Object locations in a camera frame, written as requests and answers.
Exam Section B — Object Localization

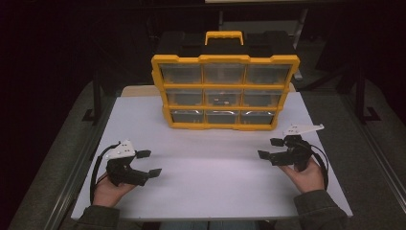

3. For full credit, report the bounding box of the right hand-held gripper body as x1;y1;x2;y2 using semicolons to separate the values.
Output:
269;124;326;173

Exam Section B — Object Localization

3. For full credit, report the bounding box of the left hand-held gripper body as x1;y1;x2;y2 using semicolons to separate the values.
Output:
104;139;150;187

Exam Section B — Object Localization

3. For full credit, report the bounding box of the yellow and black drawer organizer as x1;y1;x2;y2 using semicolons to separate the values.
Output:
150;30;302;132

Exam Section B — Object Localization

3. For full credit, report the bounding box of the person's left hand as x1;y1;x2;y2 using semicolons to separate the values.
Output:
92;172;137;208

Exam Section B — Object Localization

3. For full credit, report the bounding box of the person's right hand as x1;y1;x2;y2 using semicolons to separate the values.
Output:
279;157;326;195

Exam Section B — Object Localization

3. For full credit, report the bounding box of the black metal stand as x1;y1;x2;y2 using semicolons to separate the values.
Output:
80;71;104;124
353;65;382;124

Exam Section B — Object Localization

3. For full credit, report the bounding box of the right hand-held gripper black cable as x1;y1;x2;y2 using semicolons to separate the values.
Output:
307;143;330;191

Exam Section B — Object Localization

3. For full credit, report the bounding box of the hand-held gripper black cable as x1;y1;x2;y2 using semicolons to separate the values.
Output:
89;143;121;205
307;143;330;191

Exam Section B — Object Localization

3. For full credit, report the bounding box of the left hand-held gripper black cable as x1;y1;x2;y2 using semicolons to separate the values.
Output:
89;143;121;205

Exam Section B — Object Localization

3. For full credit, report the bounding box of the aluminium rail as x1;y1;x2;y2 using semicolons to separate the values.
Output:
44;95;118;230
339;94;406;205

